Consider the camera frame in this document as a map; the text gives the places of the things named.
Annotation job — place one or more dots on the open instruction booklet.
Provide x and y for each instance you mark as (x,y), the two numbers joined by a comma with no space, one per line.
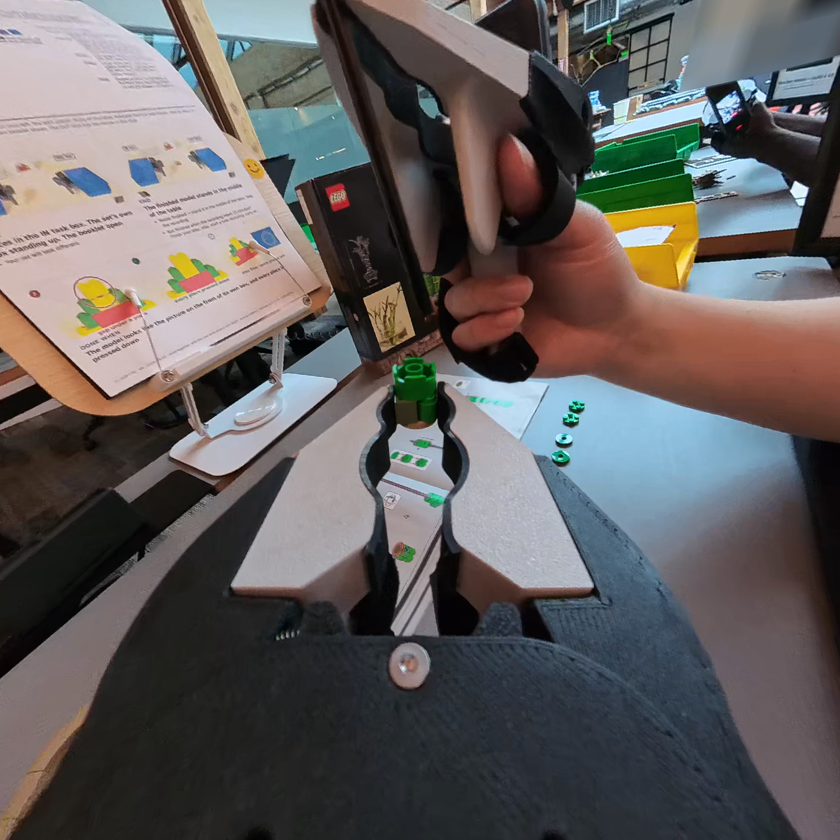
(525,394)

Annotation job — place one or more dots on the black toy set box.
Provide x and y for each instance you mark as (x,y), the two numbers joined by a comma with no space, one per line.
(341,249)

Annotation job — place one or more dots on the green round brick stack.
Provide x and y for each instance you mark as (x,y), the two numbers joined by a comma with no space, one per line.
(415,394)

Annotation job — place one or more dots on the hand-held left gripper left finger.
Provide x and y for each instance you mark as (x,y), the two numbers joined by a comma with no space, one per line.
(302,525)

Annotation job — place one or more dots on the yellow storage bin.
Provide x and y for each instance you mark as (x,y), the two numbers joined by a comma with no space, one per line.
(656,262)

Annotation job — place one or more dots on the wooden-edged grey table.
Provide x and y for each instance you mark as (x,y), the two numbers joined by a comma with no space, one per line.
(741,210)

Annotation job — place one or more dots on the white paper sheet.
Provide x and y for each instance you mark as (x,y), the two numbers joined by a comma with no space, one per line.
(646,235)

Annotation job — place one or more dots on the printed instruction sheet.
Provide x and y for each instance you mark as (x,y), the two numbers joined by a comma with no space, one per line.
(164,197)

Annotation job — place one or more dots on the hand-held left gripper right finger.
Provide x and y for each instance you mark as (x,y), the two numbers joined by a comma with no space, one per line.
(518,525)

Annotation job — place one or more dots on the another person's forearm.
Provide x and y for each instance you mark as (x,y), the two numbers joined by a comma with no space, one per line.
(787,151)

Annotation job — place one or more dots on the yellow smiley sticker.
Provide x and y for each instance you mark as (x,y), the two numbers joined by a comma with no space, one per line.
(254,167)

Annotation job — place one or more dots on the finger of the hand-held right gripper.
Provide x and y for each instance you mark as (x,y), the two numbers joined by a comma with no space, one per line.
(433,197)
(367,131)

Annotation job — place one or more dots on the row of small green pieces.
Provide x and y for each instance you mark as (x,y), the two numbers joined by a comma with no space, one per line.
(576,407)

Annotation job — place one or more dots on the person's right hand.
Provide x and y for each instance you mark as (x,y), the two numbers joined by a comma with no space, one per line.
(577,295)

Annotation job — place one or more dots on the grey desk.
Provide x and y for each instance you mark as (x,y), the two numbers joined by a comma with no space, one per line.
(656,558)

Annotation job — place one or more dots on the green storage bin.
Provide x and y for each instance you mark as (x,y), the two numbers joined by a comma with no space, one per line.
(643,170)

